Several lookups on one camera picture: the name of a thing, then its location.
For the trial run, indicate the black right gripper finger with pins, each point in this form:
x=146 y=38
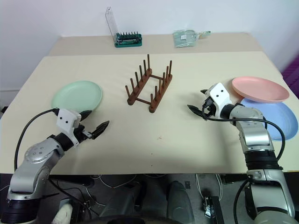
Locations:
x=196 y=110
x=204 y=91

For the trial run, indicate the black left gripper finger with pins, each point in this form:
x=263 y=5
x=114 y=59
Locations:
x=86 y=114
x=100 y=129

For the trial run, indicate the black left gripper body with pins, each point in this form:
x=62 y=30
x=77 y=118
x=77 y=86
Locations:
x=80 y=134

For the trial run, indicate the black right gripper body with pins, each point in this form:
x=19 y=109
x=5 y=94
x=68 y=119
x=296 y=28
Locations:
x=210 y=109

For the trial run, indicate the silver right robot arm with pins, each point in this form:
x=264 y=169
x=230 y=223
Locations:
x=254 y=135

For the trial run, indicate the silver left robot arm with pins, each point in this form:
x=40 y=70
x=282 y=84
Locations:
x=35 y=158

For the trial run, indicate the brown wooden dish rack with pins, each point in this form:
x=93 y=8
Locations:
x=140 y=89

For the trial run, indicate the pale green plate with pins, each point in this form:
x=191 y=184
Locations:
x=77 y=95

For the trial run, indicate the pink plate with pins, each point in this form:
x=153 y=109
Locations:
x=259 y=88

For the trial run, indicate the clear bag with green contents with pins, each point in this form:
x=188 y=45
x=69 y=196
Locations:
x=184 y=38

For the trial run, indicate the light blue plate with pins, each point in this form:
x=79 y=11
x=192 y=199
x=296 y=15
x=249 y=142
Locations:
x=282 y=119

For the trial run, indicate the white shoe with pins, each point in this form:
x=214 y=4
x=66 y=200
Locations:
x=63 y=213

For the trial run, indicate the green screwdriver bit set case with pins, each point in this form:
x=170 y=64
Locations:
x=128 y=42

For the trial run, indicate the purple object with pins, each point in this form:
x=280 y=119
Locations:
x=292 y=72

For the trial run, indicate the dark grey rounded shape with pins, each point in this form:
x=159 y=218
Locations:
x=180 y=200

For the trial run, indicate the black clamp device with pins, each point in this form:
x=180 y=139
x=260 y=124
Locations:
x=213 y=208

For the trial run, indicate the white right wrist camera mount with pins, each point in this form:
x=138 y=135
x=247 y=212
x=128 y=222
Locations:
x=219 y=93

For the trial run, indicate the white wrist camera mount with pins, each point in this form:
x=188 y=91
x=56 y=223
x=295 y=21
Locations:
x=66 y=120
x=219 y=93

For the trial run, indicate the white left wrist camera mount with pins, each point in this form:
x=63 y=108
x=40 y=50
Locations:
x=66 y=120

